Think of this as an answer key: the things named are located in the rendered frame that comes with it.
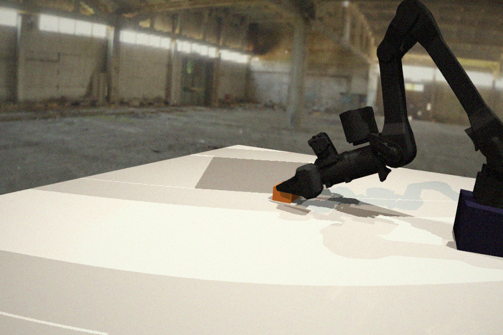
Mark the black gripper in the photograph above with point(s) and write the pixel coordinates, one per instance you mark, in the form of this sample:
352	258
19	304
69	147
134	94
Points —
309	179

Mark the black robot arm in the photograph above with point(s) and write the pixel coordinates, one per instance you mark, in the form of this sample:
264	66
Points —
395	146

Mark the orange block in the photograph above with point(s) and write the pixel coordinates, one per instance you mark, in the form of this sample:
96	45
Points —
283	196

